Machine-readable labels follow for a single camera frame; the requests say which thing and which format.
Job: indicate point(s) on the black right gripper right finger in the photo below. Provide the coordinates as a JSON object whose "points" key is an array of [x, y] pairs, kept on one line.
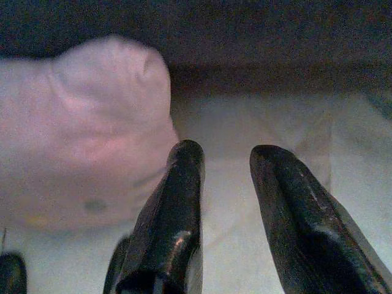
{"points": [[300, 220]]}

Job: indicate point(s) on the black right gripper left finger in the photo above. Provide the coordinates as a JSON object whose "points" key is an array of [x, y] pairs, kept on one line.
{"points": [[168, 220]]}

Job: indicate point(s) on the pale pink pillow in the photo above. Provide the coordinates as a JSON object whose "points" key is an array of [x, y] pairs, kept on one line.
{"points": [[92, 122]]}

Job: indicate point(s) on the dark grey fabric sofa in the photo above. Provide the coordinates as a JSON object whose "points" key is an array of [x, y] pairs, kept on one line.
{"points": [[245, 30]]}

